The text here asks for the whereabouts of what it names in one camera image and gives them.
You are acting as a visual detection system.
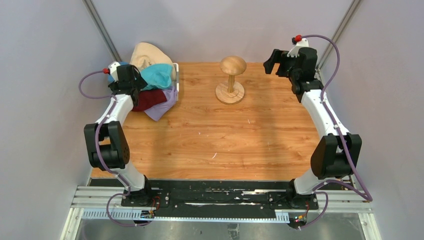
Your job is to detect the maroon bucket hat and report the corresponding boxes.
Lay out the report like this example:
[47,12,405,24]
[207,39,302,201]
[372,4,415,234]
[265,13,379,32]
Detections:
[131,89,167,112]

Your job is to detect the turquoise bucket hat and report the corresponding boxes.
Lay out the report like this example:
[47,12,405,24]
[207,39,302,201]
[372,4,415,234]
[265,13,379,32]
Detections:
[140,63,174,91]

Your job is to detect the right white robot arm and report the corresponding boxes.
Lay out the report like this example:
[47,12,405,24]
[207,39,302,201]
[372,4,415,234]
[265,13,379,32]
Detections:
[263,47,362,209]

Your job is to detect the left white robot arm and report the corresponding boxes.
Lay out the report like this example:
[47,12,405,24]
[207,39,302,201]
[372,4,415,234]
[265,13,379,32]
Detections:
[83,61,154,207]

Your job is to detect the blue hat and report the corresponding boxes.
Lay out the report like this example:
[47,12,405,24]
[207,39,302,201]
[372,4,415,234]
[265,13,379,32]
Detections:
[107,61,130,83]

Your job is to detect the beige cap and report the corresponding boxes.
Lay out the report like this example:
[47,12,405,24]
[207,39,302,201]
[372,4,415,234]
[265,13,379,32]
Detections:
[129,42,177,81]

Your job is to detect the lavender bucket hat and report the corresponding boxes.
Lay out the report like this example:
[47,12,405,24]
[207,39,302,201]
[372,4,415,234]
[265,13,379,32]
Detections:
[144,86,178,122]

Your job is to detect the white perforated basket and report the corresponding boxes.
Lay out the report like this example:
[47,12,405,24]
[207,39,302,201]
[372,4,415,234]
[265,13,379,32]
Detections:
[173,62,180,101]

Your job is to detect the wooden hat stand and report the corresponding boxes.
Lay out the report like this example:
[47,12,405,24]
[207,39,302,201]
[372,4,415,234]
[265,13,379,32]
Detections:
[215,55,247,105]

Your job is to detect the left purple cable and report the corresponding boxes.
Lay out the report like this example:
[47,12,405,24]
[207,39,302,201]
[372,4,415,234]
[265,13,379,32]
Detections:
[78,70,154,228]

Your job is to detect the purple cable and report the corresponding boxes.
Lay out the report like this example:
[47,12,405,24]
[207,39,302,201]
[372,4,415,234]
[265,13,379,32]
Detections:
[296,34,374,230]
[78,70,154,228]

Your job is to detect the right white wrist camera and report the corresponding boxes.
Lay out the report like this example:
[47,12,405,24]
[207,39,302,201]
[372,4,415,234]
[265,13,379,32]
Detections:
[286,34,309,58]

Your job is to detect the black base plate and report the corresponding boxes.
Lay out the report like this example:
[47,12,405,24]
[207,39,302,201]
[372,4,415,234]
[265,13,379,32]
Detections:
[121,179,318,220]

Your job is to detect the aluminium frame rails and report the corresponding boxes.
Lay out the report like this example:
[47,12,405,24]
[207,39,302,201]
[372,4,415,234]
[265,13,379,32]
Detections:
[59,62,382,240]

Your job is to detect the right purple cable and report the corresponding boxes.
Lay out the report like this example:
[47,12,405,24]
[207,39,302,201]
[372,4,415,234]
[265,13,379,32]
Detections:
[296,34,374,230]

